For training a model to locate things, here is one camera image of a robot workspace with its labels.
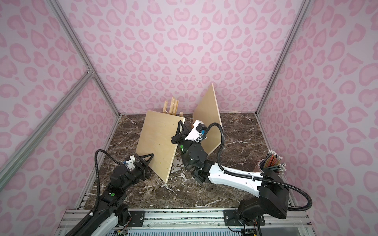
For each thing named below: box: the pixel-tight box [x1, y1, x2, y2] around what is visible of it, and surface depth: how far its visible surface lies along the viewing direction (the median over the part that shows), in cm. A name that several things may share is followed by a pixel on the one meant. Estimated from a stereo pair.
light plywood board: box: [135, 110, 187, 184], surface depth 78 cm
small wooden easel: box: [162, 96, 184, 117], surface depth 82 cm
